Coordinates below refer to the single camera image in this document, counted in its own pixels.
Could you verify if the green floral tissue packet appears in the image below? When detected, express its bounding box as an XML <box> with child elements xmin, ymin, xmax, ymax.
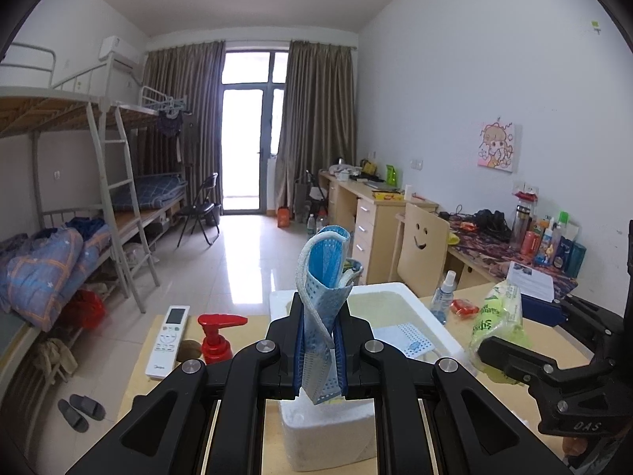
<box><xmin>466</xmin><ymin>280</ymin><xmax>533</xmax><ymax>390</ymax></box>

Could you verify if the blue face mask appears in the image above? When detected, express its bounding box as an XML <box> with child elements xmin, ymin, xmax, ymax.
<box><xmin>295</xmin><ymin>225</ymin><xmax>364</xmax><ymax>405</ymax></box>

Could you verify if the white tissue pack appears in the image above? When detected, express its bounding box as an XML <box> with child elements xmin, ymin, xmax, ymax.
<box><xmin>373</xmin><ymin>323</ymin><xmax>434</xmax><ymax>358</ymax></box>

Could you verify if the person's right hand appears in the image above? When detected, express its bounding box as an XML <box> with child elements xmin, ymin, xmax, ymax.
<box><xmin>562</xmin><ymin>437</ymin><xmax>589</xmax><ymax>457</ymax></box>

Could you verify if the white paper sheet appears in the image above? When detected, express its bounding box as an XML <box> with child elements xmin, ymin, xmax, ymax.
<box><xmin>506</xmin><ymin>260</ymin><xmax>555</xmax><ymax>302</ymax></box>

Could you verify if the white remote control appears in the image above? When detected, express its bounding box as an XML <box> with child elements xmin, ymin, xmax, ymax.
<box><xmin>145</xmin><ymin>306</ymin><xmax>190</xmax><ymax>380</ymax></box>

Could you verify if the patterned cloth desk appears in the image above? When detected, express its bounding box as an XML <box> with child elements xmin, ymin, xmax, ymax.
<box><xmin>442</xmin><ymin>217</ymin><xmax>580</xmax><ymax>308</ymax></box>

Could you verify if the red snack packet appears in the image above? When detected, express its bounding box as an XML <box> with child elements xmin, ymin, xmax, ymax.
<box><xmin>451</xmin><ymin>298</ymin><xmax>479</xmax><ymax>319</ymax></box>

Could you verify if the white lotion pump bottle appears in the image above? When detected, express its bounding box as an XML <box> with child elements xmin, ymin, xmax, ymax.
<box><xmin>197</xmin><ymin>313</ymin><xmax>248</xmax><ymax>366</ymax></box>

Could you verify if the black slippers pair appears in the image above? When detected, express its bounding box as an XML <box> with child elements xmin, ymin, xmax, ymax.
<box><xmin>57</xmin><ymin>393</ymin><xmax>106</xmax><ymax>433</ymax></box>

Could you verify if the blue spray bottle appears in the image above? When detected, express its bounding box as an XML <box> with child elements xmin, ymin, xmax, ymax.
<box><xmin>430</xmin><ymin>270</ymin><xmax>456</xmax><ymax>325</ymax></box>

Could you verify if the clear red-lid bottle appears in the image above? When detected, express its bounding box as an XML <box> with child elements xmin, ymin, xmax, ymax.
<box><xmin>510</xmin><ymin>191</ymin><xmax>538</xmax><ymax>251</ymax></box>

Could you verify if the white styrofoam box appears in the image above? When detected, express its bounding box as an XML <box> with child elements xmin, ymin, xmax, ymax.
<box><xmin>263</xmin><ymin>283</ymin><xmax>468</xmax><ymax>474</ymax></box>

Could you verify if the wooden smiley chair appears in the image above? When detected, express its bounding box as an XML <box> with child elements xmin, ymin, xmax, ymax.
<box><xmin>396</xmin><ymin>204</ymin><xmax>449</xmax><ymax>297</ymax></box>

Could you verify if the wooden desk with drawers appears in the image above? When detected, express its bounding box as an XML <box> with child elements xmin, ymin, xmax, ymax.
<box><xmin>318</xmin><ymin>172</ymin><xmax>408</xmax><ymax>284</ymax></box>

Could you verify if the blue plaid quilt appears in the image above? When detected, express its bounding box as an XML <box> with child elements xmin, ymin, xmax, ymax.
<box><xmin>1</xmin><ymin>218</ymin><xmax>110</xmax><ymax>331</ymax></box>

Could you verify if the black folding chair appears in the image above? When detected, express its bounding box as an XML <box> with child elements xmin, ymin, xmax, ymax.
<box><xmin>176</xmin><ymin>172</ymin><xmax>220</xmax><ymax>247</ymax></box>

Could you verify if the metal bunk bed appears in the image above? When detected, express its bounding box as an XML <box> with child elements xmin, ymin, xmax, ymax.
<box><xmin>1</xmin><ymin>42</ymin><xmax>184</xmax><ymax>383</ymax></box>

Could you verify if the right brown curtain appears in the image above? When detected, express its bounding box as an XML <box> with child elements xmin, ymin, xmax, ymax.
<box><xmin>275</xmin><ymin>41</ymin><xmax>357</xmax><ymax>208</ymax></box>

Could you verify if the brown curtain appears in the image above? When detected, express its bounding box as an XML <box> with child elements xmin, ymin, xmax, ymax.
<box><xmin>275</xmin><ymin>41</ymin><xmax>357</xmax><ymax>208</ymax></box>
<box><xmin>136</xmin><ymin>41</ymin><xmax>226</xmax><ymax>204</ymax></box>

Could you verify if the left brown curtain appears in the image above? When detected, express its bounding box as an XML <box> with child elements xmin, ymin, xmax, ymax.
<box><xmin>136</xmin><ymin>41</ymin><xmax>226</xmax><ymax>204</ymax></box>

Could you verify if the white air conditioner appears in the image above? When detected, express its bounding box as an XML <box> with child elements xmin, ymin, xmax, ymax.
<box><xmin>99</xmin><ymin>36</ymin><xmax>142</xmax><ymax>67</ymax></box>

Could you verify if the anime girl wall picture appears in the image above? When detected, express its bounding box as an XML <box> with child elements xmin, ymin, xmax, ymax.
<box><xmin>478</xmin><ymin>118</ymin><xmax>521</xmax><ymax>173</ymax></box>

